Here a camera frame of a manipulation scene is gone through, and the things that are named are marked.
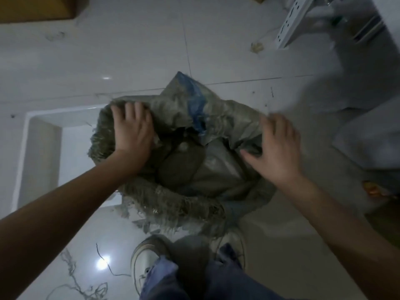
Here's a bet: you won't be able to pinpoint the person's left hand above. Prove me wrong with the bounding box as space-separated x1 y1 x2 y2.
110 101 155 173

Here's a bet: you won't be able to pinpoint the person's right hand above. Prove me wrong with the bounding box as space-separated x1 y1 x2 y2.
239 113 306 188

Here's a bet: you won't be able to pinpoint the grey woven sack blue stripe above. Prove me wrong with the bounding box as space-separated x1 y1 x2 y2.
87 71 279 238

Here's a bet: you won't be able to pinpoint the person's right forearm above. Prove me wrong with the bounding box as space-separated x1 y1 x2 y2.
277 171 400 300

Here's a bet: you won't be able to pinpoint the person's left forearm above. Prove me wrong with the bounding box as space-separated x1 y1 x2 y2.
0 150 147 300

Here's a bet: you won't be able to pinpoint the grey stone lump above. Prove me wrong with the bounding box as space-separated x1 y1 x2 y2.
158 141 205 188

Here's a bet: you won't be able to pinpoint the white right shoe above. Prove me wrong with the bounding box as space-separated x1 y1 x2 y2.
212 228 248 273

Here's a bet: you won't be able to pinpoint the white shoe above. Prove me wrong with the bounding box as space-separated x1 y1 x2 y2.
212 228 248 273
131 235 173 295

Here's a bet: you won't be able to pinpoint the white rectangular basin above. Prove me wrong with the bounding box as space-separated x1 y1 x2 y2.
12 104 123 213

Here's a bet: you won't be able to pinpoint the white fabric bag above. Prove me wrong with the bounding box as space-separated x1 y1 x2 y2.
331 96 400 172

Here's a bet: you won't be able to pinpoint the blue jeans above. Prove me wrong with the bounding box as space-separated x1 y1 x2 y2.
139 237 291 300

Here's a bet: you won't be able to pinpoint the orange snack packet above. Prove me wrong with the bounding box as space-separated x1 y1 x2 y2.
362 181 391 198

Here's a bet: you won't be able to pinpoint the brown cardboard box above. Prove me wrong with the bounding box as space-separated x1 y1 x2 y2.
0 0 89 24

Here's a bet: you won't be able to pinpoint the white left shoe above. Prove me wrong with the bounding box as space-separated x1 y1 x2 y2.
131 235 173 295

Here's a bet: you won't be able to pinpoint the white perforated metal rail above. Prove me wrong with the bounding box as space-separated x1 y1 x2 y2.
275 0 317 49

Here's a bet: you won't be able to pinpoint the thin black wire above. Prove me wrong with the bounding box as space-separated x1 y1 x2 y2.
95 244 132 277

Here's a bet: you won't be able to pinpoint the tangled grey string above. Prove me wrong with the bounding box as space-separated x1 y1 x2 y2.
46 248 109 300

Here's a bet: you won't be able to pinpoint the white metal shelf frame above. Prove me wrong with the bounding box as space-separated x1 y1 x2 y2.
312 0 400 45

